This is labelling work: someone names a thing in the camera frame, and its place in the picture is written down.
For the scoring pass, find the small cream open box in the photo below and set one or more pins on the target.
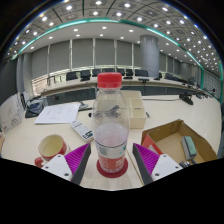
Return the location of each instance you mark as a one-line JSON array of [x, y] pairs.
[[137, 111]]

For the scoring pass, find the white paper sheets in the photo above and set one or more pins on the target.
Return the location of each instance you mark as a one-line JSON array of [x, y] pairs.
[[58, 113]]

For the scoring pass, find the clear red-capped water bottle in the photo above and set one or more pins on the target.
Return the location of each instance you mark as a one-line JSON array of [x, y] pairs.
[[110, 140]]

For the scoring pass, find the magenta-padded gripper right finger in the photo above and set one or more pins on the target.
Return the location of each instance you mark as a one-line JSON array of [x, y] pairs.
[[146, 159]]

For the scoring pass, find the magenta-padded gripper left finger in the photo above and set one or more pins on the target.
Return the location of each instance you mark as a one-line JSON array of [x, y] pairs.
[[77, 159]]

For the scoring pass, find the row of black office chairs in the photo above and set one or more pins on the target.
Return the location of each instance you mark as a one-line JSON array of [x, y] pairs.
[[85, 74]]

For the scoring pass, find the black desk phone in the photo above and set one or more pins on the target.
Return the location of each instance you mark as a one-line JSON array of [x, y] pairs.
[[34, 107]]

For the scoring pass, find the white remote control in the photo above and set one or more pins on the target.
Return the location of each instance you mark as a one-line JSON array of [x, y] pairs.
[[81, 130]]

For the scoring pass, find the open red cardboard box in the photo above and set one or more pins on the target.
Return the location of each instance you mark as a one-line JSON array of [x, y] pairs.
[[170, 141]]

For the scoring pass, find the round ceiling lights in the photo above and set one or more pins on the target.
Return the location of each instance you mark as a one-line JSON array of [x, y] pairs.
[[98, 2]]

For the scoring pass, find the grey-green board eraser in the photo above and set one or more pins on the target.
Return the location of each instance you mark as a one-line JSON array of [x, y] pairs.
[[189, 147]]

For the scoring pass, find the red and cream mug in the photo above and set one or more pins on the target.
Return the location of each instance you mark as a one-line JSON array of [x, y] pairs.
[[51, 146]]

